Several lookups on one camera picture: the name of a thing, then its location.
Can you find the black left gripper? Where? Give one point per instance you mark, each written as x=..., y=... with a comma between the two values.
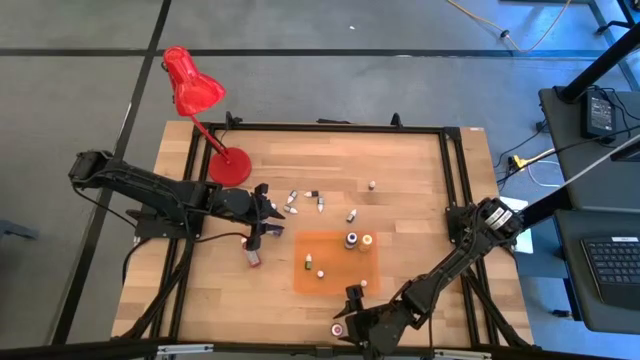
x=237, y=205

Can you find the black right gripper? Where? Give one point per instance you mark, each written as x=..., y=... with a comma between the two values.
x=382, y=325

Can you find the large pink-cap colouring bottle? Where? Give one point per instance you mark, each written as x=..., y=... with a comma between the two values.
x=336, y=329

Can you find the large orange-cap colouring bottle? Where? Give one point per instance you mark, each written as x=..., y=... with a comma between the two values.
x=253, y=259

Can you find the large blue-cap colouring bottle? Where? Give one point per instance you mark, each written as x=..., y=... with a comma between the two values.
x=351, y=240

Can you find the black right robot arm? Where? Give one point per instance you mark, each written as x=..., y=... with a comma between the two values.
x=450, y=265

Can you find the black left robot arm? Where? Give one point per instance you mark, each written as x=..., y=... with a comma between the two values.
x=150, y=185

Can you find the small green dropper bottle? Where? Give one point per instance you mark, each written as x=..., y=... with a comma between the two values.
x=308, y=261

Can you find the orange translucent plastic tray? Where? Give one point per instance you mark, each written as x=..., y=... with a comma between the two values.
x=332, y=262

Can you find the large yellow-cap colouring bottle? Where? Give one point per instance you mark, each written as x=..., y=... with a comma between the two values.
x=365, y=242

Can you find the red desk lamp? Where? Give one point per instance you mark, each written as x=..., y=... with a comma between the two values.
x=192, y=90

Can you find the white paper sheet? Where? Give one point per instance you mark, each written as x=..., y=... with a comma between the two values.
x=525, y=240

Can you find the dark grey laptop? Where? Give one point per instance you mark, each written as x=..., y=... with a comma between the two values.
x=570, y=280

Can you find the short black stand pole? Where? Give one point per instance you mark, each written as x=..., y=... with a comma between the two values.
x=550, y=205

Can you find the black horizontal beam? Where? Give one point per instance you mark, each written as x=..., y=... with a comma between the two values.
x=75, y=351

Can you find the yellow plug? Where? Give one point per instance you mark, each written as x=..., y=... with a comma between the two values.
x=520, y=163

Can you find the grey floor object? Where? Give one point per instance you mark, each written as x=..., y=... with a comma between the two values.
x=15, y=229

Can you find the dark grey side table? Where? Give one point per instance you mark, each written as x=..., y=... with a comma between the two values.
x=575, y=170

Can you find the black power adapter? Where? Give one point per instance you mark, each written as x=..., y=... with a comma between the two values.
x=597, y=115

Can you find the black diagonal stand pole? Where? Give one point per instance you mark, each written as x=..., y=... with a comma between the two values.
x=600, y=65

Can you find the black stand legs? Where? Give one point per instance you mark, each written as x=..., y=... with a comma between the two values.
x=625, y=22

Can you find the silver metal bracket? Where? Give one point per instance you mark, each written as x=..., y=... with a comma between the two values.
x=185, y=349
x=462, y=355

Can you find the black aluminium table frame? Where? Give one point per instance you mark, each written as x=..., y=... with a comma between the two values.
x=325, y=127

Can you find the small black bracket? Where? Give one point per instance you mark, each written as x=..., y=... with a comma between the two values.
x=332, y=121

